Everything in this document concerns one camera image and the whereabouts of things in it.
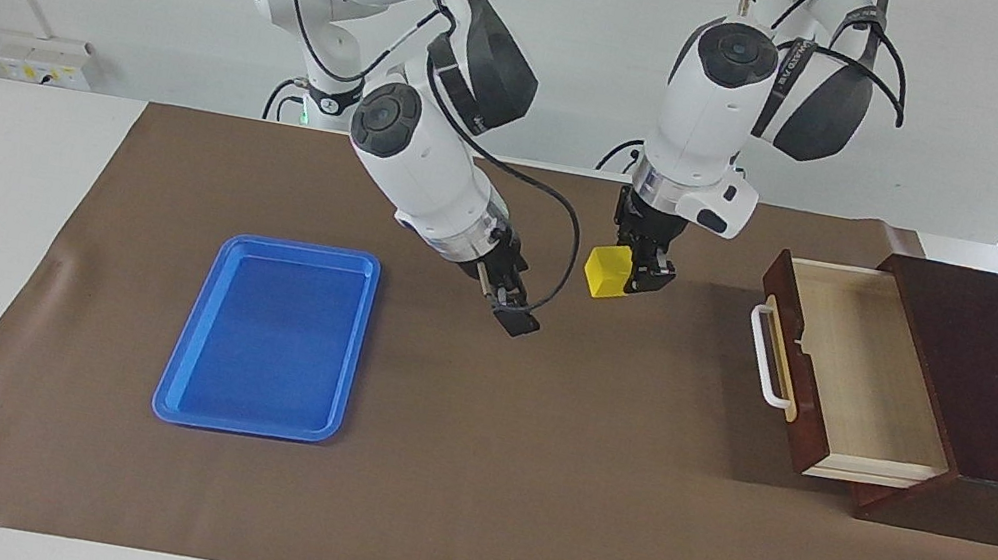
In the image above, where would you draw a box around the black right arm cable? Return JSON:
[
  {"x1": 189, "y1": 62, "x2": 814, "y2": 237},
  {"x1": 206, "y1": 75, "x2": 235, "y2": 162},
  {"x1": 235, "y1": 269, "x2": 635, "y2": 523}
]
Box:
[{"x1": 388, "y1": 55, "x2": 607, "y2": 325}]

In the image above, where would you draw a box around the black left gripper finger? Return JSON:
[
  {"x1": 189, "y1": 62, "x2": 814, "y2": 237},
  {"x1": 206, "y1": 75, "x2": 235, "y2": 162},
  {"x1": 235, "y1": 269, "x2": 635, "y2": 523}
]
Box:
[{"x1": 625, "y1": 253, "x2": 679, "y2": 301}]

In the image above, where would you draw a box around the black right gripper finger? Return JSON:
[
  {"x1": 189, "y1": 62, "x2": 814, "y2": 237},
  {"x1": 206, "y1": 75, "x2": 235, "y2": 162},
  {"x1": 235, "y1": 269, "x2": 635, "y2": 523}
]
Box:
[
  {"x1": 469, "y1": 260, "x2": 505, "y2": 305},
  {"x1": 490, "y1": 297, "x2": 545, "y2": 343}
]

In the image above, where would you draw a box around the brown table mat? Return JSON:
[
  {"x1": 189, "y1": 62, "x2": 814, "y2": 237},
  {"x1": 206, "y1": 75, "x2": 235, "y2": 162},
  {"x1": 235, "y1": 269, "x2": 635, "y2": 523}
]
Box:
[{"x1": 0, "y1": 73, "x2": 998, "y2": 560}]

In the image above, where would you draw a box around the black right base cable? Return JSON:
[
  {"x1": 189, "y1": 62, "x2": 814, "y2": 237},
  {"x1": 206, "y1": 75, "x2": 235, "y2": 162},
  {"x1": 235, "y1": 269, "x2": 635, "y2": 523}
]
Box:
[{"x1": 260, "y1": 74, "x2": 312, "y2": 127}]

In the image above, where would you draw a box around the wooden drawer with white handle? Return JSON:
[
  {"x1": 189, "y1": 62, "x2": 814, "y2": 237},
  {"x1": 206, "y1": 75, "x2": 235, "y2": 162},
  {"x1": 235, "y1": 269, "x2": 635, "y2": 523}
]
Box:
[{"x1": 726, "y1": 246, "x2": 984, "y2": 500}]

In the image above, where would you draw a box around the white wall socket box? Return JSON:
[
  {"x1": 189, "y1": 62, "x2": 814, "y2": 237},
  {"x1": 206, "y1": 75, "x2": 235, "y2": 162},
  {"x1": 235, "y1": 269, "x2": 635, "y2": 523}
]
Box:
[{"x1": 0, "y1": 30, "x2": 98, "y2": 94}]

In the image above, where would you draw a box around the black base cable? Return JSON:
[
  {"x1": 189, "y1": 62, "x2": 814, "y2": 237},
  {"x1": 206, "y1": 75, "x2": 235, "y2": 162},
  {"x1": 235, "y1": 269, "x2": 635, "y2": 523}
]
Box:
[
  {"x1": 260, "y1": 74, "x2": 312, "y2": 127},
  {"x1": 595, "y1": 133, "x2": 647, "y2": 180}
]

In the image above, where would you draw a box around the yellow cube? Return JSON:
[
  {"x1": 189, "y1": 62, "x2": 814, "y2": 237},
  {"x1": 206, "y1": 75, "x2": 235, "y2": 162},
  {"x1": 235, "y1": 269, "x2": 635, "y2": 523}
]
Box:
[{"x1": 581, "y1": 242, "x2": 637, "y2": 303}]

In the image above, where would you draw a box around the black left base cable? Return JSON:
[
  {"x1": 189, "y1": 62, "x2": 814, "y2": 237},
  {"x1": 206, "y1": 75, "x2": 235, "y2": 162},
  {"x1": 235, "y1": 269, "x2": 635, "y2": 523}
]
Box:
[{"x1": 595, "y1": 133, "x2": 647, "y2": 180}]

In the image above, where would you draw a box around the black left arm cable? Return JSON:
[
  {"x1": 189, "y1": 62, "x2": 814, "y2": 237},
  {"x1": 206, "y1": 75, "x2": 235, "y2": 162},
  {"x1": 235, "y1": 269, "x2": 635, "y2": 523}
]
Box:
[{"x1": 722, "y1": 0, "x2": 925, "y2": 131}]

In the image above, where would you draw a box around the blue plastic tray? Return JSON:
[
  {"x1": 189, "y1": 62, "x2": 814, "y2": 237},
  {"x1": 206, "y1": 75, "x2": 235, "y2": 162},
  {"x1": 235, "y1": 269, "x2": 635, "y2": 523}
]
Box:
[{"x1": 149, "y1": 221, "x2": 384, "y2": 454}]

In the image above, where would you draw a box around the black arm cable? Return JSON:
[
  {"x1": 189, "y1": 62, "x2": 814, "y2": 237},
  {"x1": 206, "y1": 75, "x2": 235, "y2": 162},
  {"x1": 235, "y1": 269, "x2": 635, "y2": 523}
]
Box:
[
  {"x1": 388, "y1": 55, "x2": 607, "y2": 325},
  {"x1": 722, "y1": 0, "x2": 925, "y2": 131}
]

